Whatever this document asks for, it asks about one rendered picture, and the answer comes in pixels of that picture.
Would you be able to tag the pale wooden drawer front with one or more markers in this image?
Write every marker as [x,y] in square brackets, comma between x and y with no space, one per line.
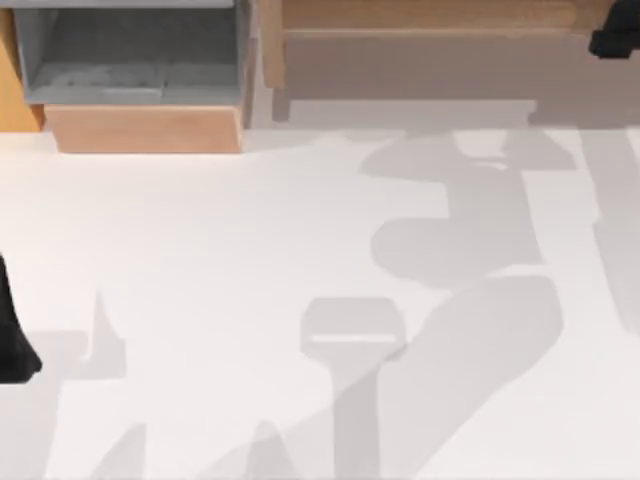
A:
[142,127]

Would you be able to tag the wooden open shelf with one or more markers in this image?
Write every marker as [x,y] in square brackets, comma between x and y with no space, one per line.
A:
[450,55]

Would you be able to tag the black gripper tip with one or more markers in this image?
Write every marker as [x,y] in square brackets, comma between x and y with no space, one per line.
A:
[12,335]

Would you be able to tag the wooden cupboard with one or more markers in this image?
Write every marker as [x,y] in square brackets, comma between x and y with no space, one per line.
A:
[12,75]

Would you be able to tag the black object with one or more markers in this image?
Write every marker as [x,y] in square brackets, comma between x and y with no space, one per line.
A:
[617,32]

